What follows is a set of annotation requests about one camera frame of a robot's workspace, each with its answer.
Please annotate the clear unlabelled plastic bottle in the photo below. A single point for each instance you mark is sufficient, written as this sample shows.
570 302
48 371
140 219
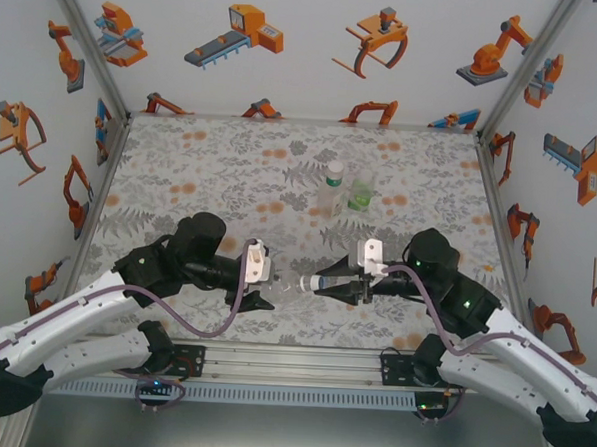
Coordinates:
285 288

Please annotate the blue-topped white bottle cap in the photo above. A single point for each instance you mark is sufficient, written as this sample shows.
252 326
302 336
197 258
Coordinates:
309 284

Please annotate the green-labelled clear bottle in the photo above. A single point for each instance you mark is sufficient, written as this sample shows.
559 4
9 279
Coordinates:
361 199

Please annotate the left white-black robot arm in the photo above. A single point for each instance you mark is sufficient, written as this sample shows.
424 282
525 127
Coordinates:
73 312

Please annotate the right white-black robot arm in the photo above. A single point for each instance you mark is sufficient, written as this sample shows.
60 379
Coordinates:
510 380

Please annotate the floral patterned tablecloth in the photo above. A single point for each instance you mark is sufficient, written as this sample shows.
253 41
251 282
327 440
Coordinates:
207 148

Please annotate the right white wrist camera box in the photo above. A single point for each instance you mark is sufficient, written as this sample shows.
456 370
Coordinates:
364 257

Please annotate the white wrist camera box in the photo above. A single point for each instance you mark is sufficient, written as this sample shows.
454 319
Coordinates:
364 257
256 264

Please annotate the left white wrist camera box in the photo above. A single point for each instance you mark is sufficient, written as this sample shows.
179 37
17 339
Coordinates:
256 264

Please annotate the aluminium frame rail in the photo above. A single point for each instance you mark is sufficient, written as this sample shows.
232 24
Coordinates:
291 366

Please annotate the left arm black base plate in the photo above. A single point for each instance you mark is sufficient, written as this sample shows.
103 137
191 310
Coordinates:
193 360

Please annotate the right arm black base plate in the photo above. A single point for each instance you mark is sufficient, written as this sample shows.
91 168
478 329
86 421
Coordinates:
393 368

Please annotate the aluminium table side rail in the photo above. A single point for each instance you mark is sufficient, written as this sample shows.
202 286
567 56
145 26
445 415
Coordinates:
496 194
106 173

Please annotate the thin aluminium table rail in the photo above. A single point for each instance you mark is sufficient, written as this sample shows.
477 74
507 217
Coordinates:
304 120

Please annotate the aluminium frame post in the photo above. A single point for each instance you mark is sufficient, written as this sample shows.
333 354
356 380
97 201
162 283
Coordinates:
526 70
90 47

